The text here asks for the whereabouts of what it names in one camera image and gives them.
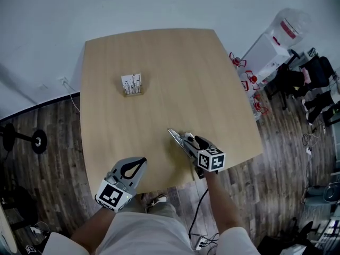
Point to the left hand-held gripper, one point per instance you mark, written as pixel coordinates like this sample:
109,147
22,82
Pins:
112,194

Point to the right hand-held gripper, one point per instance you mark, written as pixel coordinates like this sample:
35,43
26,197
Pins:
211,161

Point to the white patterned object box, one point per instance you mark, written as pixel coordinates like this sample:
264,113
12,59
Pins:
132,84

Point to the person's right forearm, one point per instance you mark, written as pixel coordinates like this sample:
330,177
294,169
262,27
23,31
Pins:
221,203

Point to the person's left forearm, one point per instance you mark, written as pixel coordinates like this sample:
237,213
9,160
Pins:
93,227

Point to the person's grey shoe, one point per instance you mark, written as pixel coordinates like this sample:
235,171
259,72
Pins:
157,201

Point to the light wooden table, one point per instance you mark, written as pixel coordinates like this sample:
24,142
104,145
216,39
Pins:
170,89

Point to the person's white clothing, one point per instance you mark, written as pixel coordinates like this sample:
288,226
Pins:
143,235

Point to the white water dispenser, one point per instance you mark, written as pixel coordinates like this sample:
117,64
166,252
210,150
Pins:
265,57

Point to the black office chair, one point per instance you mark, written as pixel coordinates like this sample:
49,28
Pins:
289,84

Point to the small white power strip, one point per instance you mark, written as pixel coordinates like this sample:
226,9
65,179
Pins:
308,150

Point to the black dumbbell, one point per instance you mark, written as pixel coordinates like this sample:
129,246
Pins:
24,138

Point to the small printed cube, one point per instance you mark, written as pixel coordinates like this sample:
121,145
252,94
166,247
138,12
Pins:
30,249

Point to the grey round floor appliance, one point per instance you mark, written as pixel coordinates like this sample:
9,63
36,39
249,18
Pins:
322,195

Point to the clear water jug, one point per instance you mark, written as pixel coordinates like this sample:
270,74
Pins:
290,26

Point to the white wall socket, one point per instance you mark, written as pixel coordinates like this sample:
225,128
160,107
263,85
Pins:
63,80

